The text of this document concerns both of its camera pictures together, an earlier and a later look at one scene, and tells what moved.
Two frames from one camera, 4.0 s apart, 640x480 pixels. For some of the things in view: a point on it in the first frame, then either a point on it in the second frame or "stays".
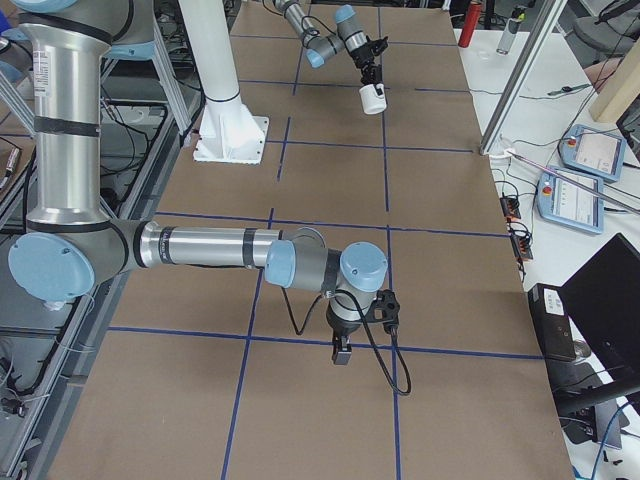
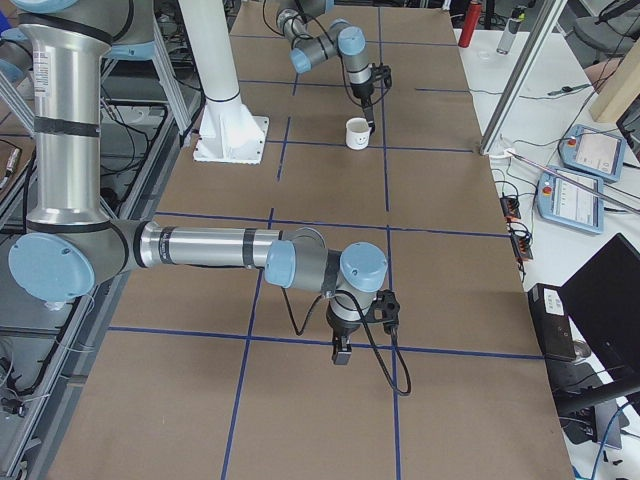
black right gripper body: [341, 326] stays
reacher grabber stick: [575, 182] stays
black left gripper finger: [366, 77] -> [368, 111]
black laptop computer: [603, 301] stays
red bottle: [470, 25] stays
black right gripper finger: [336, 347] stays
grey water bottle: [513, 22] stays
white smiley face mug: [373, 103] -> [357, 133]
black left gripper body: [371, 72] -> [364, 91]
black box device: [552, 321] stays
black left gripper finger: [378, 79] -> [369, 117]
